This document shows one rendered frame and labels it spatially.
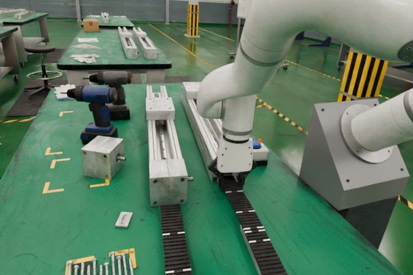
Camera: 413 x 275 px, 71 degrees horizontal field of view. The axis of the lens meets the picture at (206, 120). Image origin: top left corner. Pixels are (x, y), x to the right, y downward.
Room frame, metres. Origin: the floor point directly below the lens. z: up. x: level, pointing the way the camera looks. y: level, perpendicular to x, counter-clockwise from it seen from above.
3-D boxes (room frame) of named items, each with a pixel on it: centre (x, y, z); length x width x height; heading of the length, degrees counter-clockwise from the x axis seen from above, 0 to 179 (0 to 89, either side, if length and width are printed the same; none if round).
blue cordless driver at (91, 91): (1.00, 0.43, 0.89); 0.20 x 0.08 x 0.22; 91
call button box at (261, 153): (0.92, -0.17, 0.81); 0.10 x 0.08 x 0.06; 103
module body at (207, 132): (1.17, 0.01, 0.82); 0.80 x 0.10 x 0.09; 13
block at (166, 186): (0.70, 0.09, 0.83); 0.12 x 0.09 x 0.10; 103
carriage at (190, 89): (1.41, 0.07, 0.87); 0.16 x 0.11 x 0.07; 13
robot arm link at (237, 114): (0.74, -0.08, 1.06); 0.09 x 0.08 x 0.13; 94
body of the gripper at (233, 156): (0.74, -0.09, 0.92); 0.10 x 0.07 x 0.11; 103
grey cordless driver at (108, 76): (1.23, 0.44, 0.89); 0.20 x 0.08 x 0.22; 108
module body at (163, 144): (1.13, 0.20, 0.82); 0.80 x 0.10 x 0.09; 13
